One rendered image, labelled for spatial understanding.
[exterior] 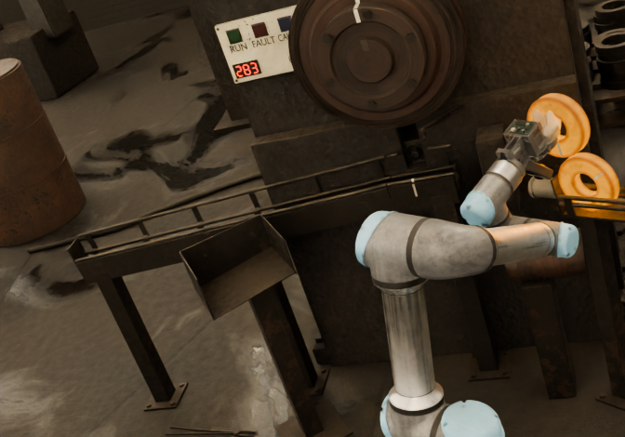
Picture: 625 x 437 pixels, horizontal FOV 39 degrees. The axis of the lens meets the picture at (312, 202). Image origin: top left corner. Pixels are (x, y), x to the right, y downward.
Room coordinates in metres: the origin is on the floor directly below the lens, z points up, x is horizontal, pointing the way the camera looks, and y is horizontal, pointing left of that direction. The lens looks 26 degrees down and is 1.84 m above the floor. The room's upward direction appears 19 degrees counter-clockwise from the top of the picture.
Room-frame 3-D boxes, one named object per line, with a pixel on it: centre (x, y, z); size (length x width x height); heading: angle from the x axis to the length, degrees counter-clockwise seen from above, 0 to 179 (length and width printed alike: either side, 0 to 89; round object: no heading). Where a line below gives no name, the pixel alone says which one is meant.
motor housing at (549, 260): (2.03, -0.56, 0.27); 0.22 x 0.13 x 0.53; 69
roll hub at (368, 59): (2.19, -0.26, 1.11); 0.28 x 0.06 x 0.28; 69
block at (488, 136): (2.20, -0.52, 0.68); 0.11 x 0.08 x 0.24; 159
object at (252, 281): (2.22, 0.26, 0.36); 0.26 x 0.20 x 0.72; 104
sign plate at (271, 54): (2.50, -0.02, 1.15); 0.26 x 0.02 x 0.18; 69
